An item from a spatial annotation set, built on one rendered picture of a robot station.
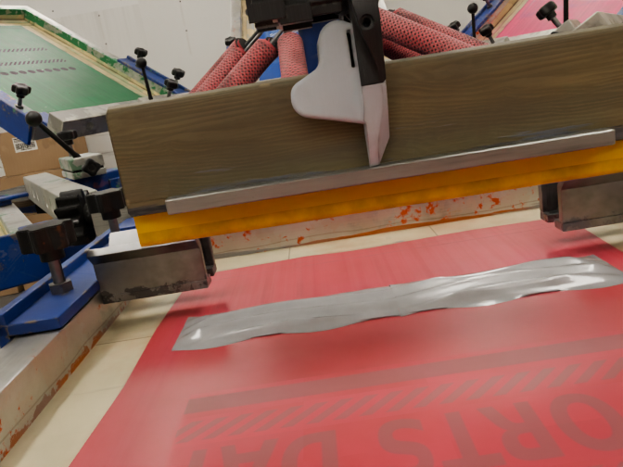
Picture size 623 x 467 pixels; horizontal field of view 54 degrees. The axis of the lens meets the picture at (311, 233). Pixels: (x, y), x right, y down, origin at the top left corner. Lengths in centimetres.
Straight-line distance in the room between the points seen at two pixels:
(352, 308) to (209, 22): 432
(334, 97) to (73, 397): 27
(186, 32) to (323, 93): 439
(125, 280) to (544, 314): 35
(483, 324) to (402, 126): 15
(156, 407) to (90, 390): 7
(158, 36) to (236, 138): 440
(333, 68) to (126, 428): 25
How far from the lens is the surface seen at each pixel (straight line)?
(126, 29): 486
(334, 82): 39
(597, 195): 58
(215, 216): 43
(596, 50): 45
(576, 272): 53
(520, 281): 50
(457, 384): 37
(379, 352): 42
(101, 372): 49
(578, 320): 45
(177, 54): 477
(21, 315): 52
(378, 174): 40
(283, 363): 43
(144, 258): 55
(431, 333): 44
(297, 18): 39
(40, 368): 46
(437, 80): 41
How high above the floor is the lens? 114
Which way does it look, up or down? 14 degrees down
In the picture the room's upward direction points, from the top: 9 degrees counter-clockwise
